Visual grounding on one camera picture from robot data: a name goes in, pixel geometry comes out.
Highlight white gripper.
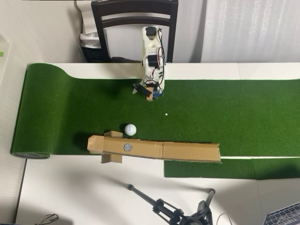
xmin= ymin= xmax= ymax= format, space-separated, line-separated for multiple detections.
xmin=132 ymin=77 xmax=165 ymax=96

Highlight white golf ball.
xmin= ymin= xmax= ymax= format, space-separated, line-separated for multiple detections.
xmin=124 ymin=123 xmax=137 ymax=136

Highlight dark printed box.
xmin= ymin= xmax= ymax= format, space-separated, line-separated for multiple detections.
xmin=79 ymin=32 xmax=111 ymax=63

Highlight long green turf mat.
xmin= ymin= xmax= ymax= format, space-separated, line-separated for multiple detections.
xmin=10 ymin=62 xmax=300 ymax=160

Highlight brown cardboard ramp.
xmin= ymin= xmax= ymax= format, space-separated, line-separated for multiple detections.
xmin=87 ymin=131 xmax=222 ymax=165

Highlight dark brown wooden chair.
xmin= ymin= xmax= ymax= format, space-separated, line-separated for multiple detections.
xmin=90 ymin=0 xmax=179 ymax=64

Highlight white corrugated packaging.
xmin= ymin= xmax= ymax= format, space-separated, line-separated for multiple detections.
xmin=75 ymin=0 xmax=100 ymax=35

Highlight short green turf mat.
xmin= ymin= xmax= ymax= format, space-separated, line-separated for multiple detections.
xmin=163 ymin=157 xmax=300 ymax=180

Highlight white curtain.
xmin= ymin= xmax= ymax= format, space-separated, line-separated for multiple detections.
xmin=201 ymin=0 xmax=300 ymax=63

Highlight translucent white container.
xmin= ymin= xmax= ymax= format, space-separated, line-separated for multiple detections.
xmin=0 ymin=35 xmax=13 ymax=88

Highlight black camera tripod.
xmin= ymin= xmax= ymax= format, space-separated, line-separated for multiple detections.
xmin=125 ymin=184 xmax=216 ymax=225

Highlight thin white cable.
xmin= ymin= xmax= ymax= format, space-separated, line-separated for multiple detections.
xmin=217 ymin=212 xmax=233 ymax=225

